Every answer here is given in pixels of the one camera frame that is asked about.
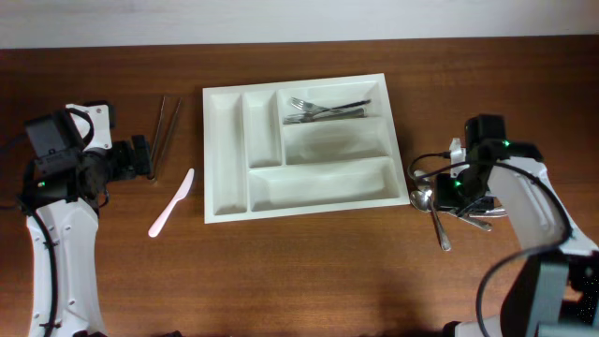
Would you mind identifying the large silver spoon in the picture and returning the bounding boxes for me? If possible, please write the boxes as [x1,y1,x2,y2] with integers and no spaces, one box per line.
[414,169,434,191]
[409,189,452,252]

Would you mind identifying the silver fork dark handle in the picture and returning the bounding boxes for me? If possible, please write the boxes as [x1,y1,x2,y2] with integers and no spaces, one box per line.
[289,97,372,114]

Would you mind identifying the small silver teaspoon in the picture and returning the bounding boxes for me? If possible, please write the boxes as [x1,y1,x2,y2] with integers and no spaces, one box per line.
[450,213,492,231]
[469,208,507,218]

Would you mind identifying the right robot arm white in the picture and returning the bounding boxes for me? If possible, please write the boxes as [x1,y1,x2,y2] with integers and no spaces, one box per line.
[434,115,598,336]

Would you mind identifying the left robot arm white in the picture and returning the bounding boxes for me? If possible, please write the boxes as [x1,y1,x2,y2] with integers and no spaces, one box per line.
[17,101,153,337]

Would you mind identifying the metal kitchen tongs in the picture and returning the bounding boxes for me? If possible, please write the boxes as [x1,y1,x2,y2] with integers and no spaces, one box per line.
[148,95,183,183]

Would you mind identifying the white plastic knife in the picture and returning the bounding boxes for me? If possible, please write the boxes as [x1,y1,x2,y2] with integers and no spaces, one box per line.
[148,168,195,238]

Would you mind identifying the white cutlery tray organizer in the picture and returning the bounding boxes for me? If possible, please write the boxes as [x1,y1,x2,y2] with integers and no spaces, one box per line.
[202,73,409,224]

